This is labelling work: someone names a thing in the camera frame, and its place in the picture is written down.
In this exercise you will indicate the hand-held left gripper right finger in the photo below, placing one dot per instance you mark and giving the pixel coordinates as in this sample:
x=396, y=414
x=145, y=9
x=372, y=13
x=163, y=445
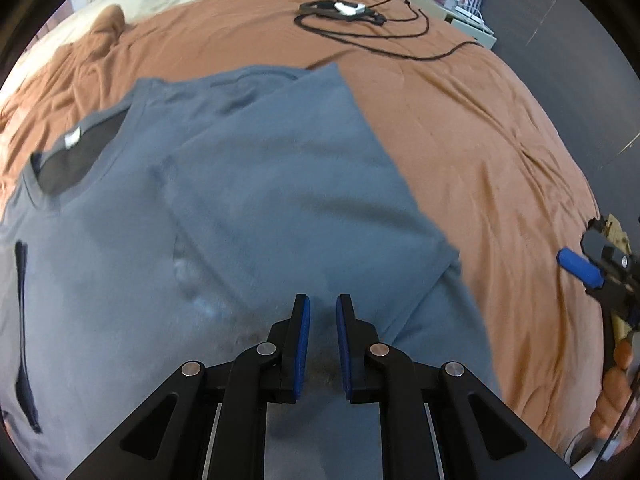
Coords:
x=345, y=340

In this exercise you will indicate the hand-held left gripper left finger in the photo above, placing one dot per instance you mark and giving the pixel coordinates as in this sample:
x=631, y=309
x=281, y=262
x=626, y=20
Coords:
x=301, y=340

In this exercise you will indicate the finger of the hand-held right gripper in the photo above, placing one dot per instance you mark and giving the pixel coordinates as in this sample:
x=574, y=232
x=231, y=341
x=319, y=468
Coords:
x=597, y=246
x=580, y=266

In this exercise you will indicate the grey t-shirt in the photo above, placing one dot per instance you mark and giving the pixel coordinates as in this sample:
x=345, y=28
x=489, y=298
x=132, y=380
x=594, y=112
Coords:
x=225, y=210

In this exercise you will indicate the person's right hand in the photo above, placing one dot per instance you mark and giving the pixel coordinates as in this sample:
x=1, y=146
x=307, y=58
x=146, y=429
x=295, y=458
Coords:
x=612, y=400

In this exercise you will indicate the orange fleece blanket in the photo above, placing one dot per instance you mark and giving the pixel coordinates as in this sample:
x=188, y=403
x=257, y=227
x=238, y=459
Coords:
x=475, y=135

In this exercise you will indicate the white nightstand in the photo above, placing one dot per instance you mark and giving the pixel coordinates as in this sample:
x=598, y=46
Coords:
x=480, y=35

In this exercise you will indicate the white charger adapter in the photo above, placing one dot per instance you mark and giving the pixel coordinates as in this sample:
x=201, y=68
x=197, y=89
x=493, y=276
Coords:
x=348, y=8

